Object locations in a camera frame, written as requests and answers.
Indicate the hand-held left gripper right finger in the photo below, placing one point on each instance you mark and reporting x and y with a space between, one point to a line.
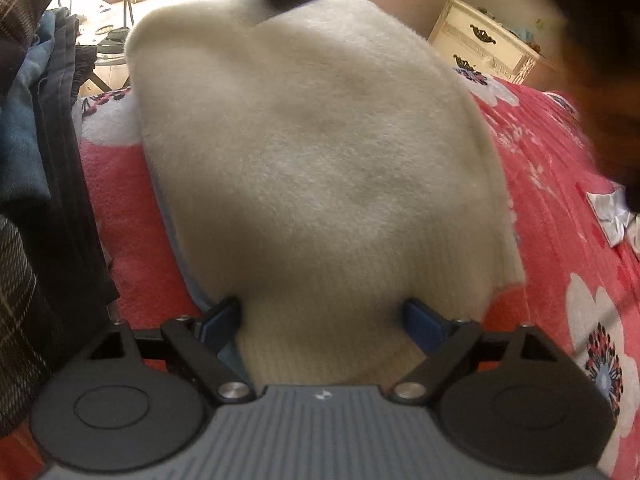
420 325

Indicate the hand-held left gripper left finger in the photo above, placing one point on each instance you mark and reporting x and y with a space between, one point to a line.
222 320

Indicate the white deer print sweater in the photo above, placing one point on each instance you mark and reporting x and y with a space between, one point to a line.
320 160

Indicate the cream nightstand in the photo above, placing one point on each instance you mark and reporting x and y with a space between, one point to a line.
480 25

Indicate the red floral blanket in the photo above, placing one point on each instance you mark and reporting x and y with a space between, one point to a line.
550 220

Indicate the grey plaid garment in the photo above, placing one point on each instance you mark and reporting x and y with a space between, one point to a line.
30 310

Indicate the silver foil wrapper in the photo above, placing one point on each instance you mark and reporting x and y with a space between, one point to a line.
610 215

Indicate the black striped pants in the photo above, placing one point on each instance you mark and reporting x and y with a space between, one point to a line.
70 160

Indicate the blue denim garment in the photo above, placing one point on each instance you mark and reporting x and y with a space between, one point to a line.
20 110

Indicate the black weight plate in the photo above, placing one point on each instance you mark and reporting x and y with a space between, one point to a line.
114 35

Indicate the brown plaid garment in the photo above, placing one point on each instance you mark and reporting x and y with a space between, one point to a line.
30 5

